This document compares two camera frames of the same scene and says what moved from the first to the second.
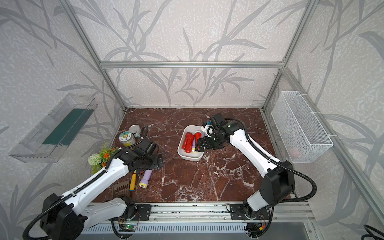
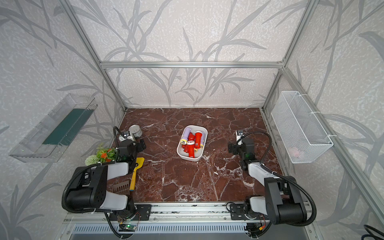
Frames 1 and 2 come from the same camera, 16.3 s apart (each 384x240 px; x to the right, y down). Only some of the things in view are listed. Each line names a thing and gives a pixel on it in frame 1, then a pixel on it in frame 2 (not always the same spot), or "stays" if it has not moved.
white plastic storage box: x=194 y=156 stays
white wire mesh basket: x=302 y=133 stays
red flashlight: x=197 y=135 stays
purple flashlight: x=144 y=182 → x=183 y=141
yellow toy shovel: x=133 y=181 stays
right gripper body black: x=211 y=143 → x=237 y=150
